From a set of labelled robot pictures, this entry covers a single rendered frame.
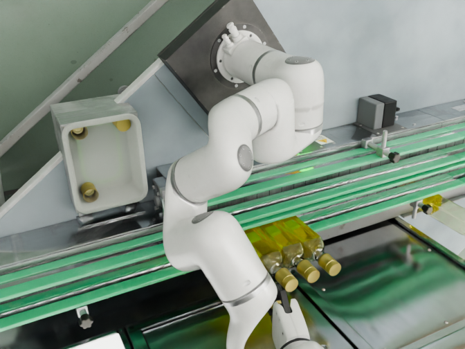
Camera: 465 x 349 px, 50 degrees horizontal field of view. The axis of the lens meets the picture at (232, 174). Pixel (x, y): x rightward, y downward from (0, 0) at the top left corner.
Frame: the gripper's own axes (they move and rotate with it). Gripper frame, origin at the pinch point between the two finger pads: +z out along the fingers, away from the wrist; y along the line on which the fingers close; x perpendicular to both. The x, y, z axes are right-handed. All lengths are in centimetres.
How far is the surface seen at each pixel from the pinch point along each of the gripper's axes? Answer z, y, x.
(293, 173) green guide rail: 30.4, 13.7, -13.0
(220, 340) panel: 3.6, -12.7, 11.2
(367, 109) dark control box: 51, 22, -42
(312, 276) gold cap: 5.0, 0.6, -10.1
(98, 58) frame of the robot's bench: 93, 31, 36
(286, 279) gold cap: 4.2, 1.5, -3.9
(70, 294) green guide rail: 15.7, -4.1, 43.5
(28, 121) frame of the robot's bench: 86, 13, 60
